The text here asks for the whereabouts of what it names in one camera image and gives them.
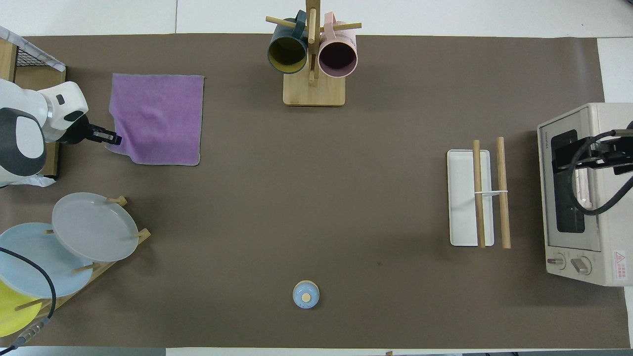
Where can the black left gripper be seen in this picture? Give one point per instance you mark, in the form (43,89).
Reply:
(79,131)

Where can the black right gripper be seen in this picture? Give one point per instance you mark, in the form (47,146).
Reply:
(610,148)

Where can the purple and grey towel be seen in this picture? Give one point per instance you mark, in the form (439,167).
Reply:
(158,118)

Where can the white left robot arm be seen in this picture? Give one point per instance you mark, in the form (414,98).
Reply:
(20,138)

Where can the wooden plate rack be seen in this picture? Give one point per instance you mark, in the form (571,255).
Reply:
(101,269)

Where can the white towel rack wooden bars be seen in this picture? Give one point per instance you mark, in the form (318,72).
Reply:
(462,198)

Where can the cream toaster oven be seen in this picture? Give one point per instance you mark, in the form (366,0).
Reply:
(610,237)

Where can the white crumpled plastic sheet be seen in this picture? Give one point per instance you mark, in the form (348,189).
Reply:
(29,182)

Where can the grey plate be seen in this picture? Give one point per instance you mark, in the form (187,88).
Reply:
(94,227)

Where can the white patterned cloth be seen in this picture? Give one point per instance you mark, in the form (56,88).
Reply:
(34,49)

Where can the light blue plate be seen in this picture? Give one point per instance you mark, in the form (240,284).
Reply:
(34,262)

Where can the dark teal mug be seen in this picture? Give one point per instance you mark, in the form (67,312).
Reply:
(288,54)

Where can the yellow plate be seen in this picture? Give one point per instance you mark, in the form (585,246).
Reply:
(12,311)

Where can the wooden mug tree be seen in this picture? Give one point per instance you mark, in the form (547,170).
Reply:
(314,91)

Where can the brown table mat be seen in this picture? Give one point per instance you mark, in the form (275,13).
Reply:
(316,198)

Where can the pink mug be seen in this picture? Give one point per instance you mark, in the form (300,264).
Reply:
(338,59)

